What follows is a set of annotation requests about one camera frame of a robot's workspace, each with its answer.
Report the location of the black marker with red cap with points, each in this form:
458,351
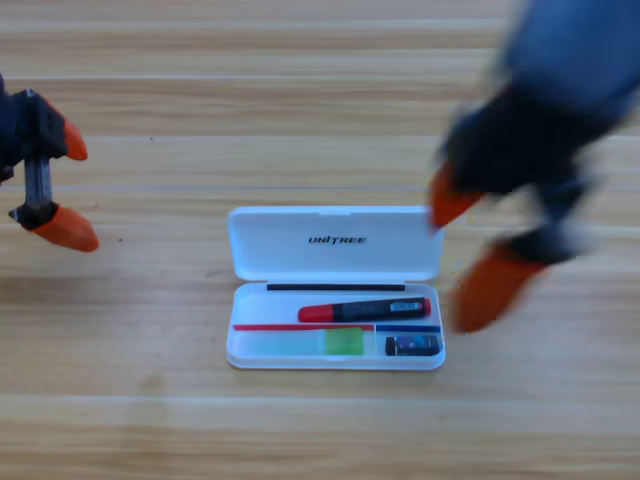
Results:
360,310

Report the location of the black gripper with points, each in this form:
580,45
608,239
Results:
30,130
510,145

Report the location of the black eraser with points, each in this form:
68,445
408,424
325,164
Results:
412,345

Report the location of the white Unitree pencil case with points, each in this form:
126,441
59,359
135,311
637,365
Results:
290,255

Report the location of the green highlighter pen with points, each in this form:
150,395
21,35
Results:
345,341

